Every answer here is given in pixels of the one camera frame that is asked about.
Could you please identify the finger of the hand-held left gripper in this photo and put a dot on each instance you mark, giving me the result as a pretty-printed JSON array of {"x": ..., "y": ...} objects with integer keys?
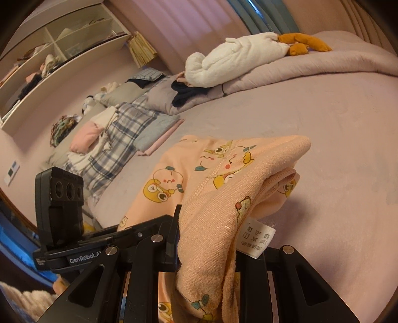
[{"x": 124, "y": 231}]

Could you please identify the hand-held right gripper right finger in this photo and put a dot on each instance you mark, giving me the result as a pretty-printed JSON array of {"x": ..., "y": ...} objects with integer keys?
[{"x": 258, "y": 288}]

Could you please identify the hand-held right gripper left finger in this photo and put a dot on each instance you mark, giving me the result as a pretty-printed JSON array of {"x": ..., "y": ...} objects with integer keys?
[{"x": 171, "y": 248}]

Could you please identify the orange cartoon print shirt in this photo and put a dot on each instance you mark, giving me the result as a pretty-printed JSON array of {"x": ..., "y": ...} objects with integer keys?
[{"x": 211, "y": 223}]

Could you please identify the rolled pink cloth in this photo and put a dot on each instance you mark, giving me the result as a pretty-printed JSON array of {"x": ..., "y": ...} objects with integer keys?
[{"x": 85, "y": 138}]

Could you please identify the multicoloured knit bundle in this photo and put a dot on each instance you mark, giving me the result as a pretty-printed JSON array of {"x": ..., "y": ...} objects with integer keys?
[{"x": 63, "y": 129}]

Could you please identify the grey plaid cloth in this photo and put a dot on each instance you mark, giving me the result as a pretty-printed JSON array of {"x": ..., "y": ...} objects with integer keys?
[{"x": 124, "y": 136}]

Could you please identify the folded pink cloth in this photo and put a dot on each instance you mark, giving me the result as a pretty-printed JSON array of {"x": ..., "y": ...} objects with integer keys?
[{"x": 161, "y": 143}]

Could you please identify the beige fluffy rug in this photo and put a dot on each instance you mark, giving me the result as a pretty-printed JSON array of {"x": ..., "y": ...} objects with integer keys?
[{"x": 21, "y": 302}]

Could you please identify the white cloth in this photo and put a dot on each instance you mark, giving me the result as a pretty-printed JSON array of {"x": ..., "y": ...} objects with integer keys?
[{"x": 104, "y": 118}]

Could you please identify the folded grey-blue cloth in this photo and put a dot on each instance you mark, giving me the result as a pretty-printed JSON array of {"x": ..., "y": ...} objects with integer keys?
[{"x": 155, "y": 132}]

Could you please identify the small white plush toy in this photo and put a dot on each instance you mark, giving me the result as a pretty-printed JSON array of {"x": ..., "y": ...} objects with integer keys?
[{"x": 90, "y": 104}]

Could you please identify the grey-beige pillow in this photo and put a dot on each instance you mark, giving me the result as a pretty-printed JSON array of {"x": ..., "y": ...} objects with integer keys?
[{"x": 124, "y": 93}]

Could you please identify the purple bed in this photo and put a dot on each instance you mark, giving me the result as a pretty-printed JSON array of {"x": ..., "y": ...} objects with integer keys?
[{"x": 326, "y": 155}]

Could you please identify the dark navy garment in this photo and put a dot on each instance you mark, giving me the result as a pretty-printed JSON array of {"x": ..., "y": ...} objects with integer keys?
[{"x": 189, "y": 93}]

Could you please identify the blue striped pillow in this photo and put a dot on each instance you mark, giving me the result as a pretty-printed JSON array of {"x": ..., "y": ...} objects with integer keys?
[{"x": 147, "y": 75}]

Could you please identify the white plush toy orange feet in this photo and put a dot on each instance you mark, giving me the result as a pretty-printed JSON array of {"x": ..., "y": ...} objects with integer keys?
[{"x": 236, "y": 60}]

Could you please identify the pink curtain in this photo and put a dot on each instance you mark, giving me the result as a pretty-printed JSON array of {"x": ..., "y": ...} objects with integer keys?
[{"x": 186, "y": 17}]

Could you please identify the purple duvet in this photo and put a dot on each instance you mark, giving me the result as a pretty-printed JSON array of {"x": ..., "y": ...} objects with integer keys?
[{"x": 326, "y": 65}]

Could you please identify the teal curtain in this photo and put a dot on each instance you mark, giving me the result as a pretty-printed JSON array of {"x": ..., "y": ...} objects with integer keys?
[{"x": 258, "y": 15}]

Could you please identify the white wall control panel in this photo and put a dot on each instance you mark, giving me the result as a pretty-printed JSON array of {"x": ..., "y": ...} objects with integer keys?
[{"x": 12, "y": 173}]

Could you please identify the cream wall shelf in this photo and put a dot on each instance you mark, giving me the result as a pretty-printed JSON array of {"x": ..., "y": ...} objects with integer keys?
[{"x": 56, "y": 56}]

